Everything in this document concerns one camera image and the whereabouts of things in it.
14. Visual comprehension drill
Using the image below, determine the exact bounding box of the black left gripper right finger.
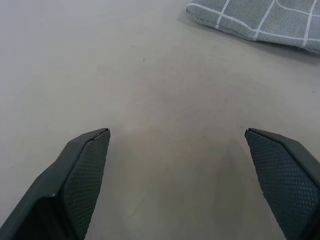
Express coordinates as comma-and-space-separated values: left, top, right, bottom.
244, 127, 320, 240

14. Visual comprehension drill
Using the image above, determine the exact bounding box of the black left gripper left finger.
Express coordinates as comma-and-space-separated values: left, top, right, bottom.
0, 127, 111, 240

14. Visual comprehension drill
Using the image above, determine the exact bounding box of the grey checked cloth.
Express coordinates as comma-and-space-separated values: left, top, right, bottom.
185, 0, 320, 55

